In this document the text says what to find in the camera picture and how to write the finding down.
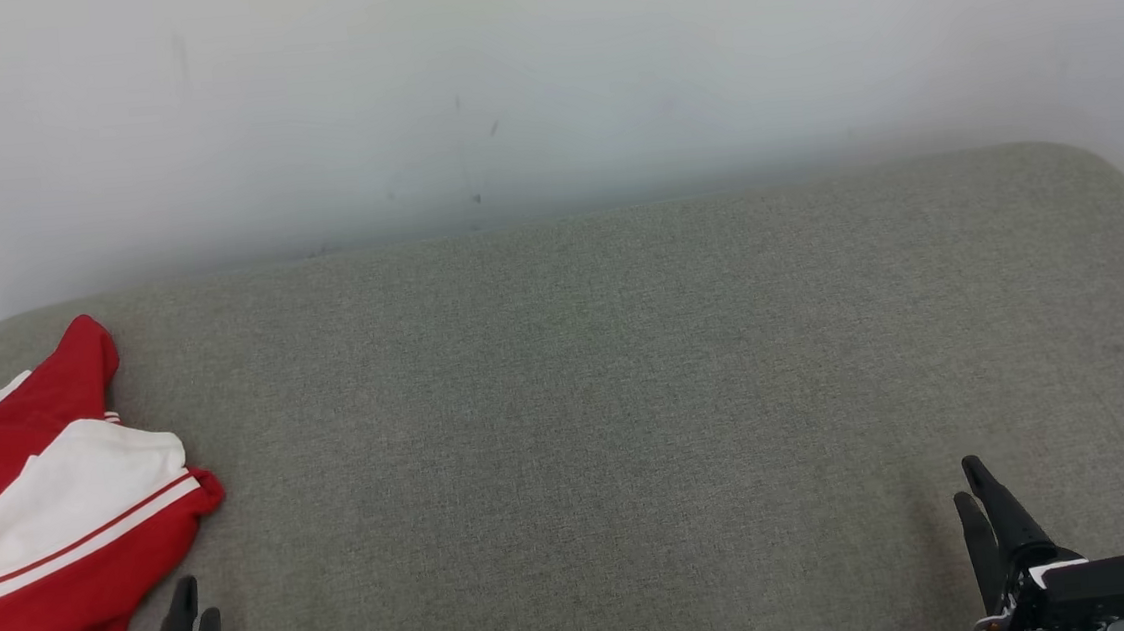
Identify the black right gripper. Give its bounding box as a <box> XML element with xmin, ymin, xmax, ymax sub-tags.
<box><xmin>950</xmin><ymin>448</ymin><xmax>1088</xmax><ymax>631</ymax></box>

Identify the red white basketball jersey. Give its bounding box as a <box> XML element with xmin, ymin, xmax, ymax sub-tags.
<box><xmin>0</xmin><ymin>408</ymin><xmax>238</xmax><ymax>631</ymax></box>

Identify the grey fabric sofa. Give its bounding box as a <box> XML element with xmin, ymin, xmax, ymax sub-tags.
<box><xmin>0</xmin><ymin>134</ymin><xmax>1124</xmax><ymax>631</ymax></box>

